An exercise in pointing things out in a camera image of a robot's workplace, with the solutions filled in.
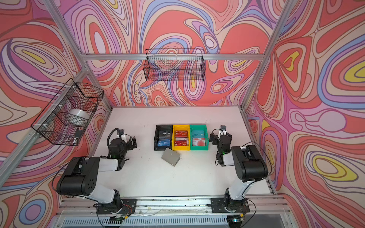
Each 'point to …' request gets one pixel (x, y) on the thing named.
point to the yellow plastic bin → (181, 137)
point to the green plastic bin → (199, 139)
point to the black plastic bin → (163, 137)
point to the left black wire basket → (52, 122)
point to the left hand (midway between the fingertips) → (129, 136)
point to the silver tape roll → (78, 117)
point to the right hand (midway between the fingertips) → (220, 134)
